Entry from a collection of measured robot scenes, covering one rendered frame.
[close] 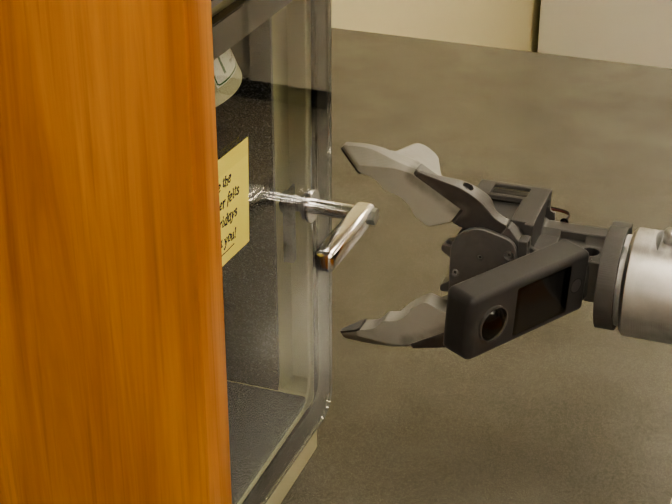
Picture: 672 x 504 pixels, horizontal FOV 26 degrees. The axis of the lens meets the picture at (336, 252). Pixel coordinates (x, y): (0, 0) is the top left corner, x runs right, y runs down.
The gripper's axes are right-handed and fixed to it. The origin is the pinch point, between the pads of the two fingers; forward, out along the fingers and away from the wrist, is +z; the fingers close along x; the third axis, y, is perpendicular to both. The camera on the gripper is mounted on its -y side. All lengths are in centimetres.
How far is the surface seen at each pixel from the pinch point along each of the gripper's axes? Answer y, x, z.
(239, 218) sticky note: -7.0, 4.8, 4.3
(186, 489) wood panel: -29.2, -0.1, -2.0
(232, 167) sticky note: -7.8, 8.8, 4.3
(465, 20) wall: 219, -59, 49
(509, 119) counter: 88, -26, 8
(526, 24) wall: 283, -81, 48
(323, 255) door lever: -2.6, 0.6, -0.1
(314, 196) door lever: 5.6, 0.7, 3.7
